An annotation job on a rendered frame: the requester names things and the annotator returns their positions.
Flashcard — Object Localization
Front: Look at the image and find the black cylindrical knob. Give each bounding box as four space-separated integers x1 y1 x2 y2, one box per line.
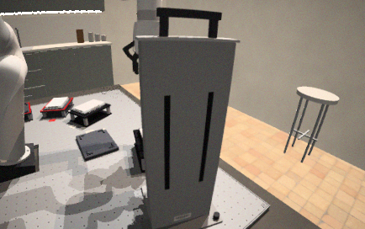
213 211 220 220

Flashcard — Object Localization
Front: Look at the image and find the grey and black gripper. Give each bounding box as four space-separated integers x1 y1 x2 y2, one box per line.
123 20 160 75

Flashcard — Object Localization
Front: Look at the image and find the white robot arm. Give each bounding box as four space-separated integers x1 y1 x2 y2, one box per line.
0 0 162 166

